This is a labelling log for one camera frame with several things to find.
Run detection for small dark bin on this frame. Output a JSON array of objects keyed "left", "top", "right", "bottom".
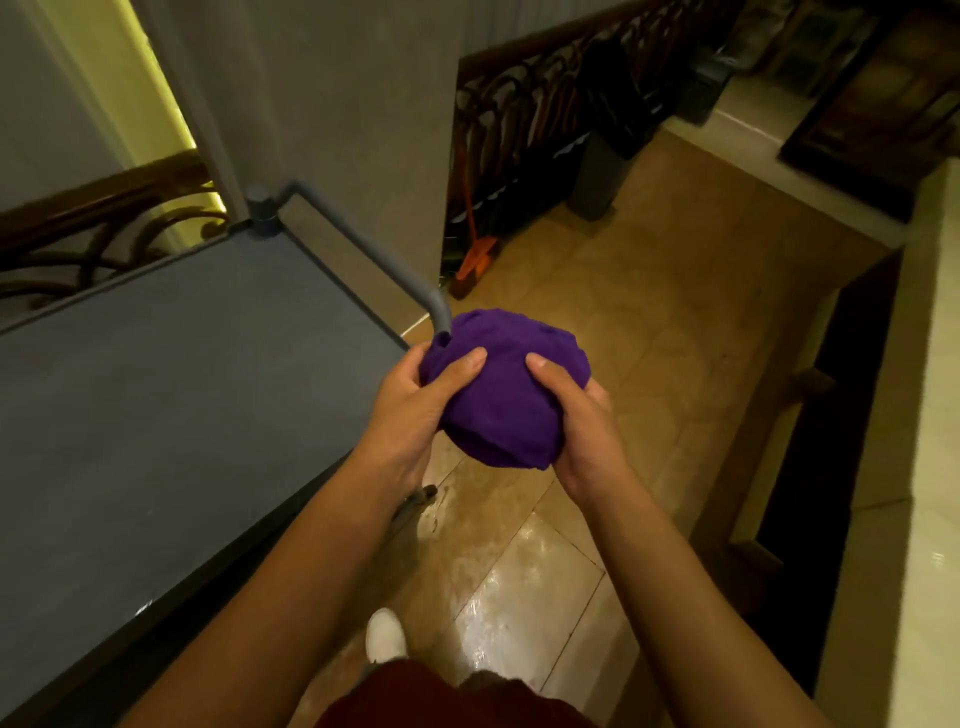
[{"left": 673, "top": 51, "right": 741, "bottom": 126}]

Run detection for person's left hand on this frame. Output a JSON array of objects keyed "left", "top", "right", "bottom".
[{"left": 351, "top": 341, "right": 489, "bottom": 492}]

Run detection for long dark wooden railing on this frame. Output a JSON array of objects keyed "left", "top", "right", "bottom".
[{"left": 441, "top": 0, "right": 745, "bottom": 275}]

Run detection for orange broom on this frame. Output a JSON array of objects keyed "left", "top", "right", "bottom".
[{"left": 447, "top": 135, "right": 501, "bottom": 302}]

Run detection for dark red shorts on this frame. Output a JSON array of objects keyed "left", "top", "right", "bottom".
[{"left": 315, "top": 658, "right": 601, "bottom": 728}]

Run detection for curved dark wooden railing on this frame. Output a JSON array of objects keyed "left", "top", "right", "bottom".
[{"left": 0, "top": 148, "right": 231, "bottom": 318}]

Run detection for grey platform cart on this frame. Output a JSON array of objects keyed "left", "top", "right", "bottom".
[{"left": 0, "top": 180, "right": 454, "bottom": 728}]

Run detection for dark wooden counter door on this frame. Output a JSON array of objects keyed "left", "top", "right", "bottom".
[{"left": 688, "top": 251, "right": 906, "bottom": 699}]

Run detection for white stone counter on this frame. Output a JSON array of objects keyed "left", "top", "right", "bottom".
[{"left": 813, "top": 157, "right": 960, "bottom": 728}]

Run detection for grey bin with black bag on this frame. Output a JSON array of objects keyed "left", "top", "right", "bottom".
[{"left": 564, "top": 36, "right": 655, "bottom": 223}]

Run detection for purple cloth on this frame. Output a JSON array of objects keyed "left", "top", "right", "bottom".
[{"left": 418, "top": 308, "right": 592, "bottom": 471}]

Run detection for dark wooden cabinet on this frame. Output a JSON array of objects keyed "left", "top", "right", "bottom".
[{"left": 778, "top": 0, "right": 960, "bottom": 224}]

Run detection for person's left forearm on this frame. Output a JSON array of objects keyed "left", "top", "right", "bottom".
[{"left": 118, "top": 447, "right": 423, "bottom": 728}]

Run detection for person's right hand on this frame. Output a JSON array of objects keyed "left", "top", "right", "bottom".
[{"left": 525, "top": 352, "right": 640, "bottom": 509}]

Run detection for white shoe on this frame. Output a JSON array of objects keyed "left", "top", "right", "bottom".
[{"left": 364, "top": 607, "right": 409, "bottom": 666}]

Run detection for person's right forearm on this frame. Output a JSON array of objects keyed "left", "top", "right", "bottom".
[{"left": 581, "top": 471, "right": 835, "bottom": 728}]

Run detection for black cart caster wheel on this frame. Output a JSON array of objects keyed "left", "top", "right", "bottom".
[{"left": 391, "top": 484, "right": 439, "bottom": 526}]

